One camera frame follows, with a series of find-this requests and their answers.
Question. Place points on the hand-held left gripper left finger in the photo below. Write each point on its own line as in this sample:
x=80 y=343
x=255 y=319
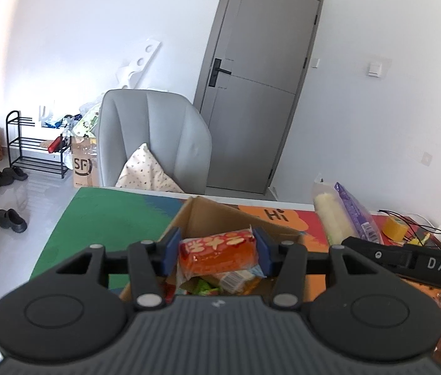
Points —
x=171 y=250

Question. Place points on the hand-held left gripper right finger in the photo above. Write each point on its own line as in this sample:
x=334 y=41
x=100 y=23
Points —
x=262 y=252

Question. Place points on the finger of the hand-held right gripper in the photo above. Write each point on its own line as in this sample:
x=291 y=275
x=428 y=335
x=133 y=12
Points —
x=380 y=254

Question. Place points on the orange snack packet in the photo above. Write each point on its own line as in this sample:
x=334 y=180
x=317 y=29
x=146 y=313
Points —
x=216 y=250

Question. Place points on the cardboard box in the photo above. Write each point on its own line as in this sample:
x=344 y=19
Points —
x=212 y=215

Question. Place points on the purple and clear snack packet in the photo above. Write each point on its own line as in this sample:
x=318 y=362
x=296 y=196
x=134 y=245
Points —
x=345 y=211

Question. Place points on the yellow tape roll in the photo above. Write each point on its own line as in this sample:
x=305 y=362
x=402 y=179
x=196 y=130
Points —
x=395 y=228

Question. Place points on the yellow object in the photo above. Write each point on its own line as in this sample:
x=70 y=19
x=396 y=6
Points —
x=422 y=240

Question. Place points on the bright green candy packet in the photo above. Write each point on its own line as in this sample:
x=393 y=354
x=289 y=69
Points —
x=205 y=286

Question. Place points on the colourful cartoon table mat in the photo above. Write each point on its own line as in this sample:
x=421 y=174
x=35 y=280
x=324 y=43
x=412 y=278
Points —
x=99 y=218

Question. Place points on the white dotted pillow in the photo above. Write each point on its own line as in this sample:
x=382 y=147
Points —
x=146 y=174

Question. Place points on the grey upholstered chair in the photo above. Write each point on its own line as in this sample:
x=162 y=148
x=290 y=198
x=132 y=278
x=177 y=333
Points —
x=165 y=132

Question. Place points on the brown printed carton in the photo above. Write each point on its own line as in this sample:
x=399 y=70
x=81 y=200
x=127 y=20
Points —
x=85 y=164

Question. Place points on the grey door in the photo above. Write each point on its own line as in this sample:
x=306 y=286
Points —
x=259 y=105

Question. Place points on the yellow printed bag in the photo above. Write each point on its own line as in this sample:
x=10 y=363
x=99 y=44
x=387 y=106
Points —
x=89 y=121

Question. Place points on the red object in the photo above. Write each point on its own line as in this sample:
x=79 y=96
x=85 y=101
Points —
x=57 y=144

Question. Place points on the black shoe rack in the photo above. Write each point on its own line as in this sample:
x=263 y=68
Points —
x=36 y=160

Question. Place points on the white plastic item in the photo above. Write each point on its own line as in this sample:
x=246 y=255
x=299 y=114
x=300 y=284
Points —
x=45 y=116

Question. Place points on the white foam board with holes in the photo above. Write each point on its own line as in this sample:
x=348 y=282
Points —
x=140 y=62

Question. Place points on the white light switch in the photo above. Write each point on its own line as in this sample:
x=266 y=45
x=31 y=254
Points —
x=375 y=68

